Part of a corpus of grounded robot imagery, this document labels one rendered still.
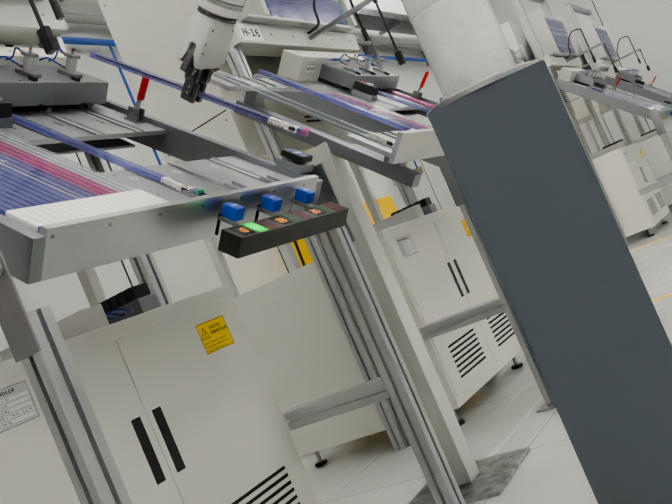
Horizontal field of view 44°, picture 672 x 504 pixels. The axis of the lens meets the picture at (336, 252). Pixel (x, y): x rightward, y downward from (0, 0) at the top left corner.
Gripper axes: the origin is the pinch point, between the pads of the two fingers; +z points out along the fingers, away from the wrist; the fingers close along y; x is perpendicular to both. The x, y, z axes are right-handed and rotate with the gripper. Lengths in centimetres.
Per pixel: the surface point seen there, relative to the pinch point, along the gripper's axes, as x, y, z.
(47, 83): -26.7, 8.5, 10.3
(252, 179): 20.0, 4.1, 8.4
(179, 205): 24.9, 35.3, 5.0
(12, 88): -27.2, 16.7, 11.1
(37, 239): 23, 62, 6
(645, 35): 10, -751, -17
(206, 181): 16.8, 14.6, 8.7
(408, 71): -145, -579, 84
